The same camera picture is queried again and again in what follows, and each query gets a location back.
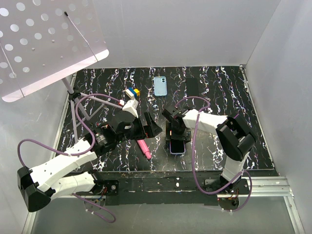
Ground perforated white music stand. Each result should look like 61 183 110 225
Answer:
0 0 122 142

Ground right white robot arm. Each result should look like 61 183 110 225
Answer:
162 107 256 195

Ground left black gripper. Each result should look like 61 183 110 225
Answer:
116 111 162 144

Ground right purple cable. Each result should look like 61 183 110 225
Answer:
175 96 252 212

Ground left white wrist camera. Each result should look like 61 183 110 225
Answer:
119 99 138 118

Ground purple cable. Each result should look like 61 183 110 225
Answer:
175 96 252 212
17 94 124 224

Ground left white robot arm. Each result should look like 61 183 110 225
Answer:
17 111 162 212

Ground white blue yellow toy blocks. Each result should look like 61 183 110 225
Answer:
125 88 140 100

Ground bare black phone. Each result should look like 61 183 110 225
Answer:
186 78 199 97

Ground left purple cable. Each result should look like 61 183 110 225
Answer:
17 94 124 224

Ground pink marker pen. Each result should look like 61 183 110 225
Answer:
137 139 152 160

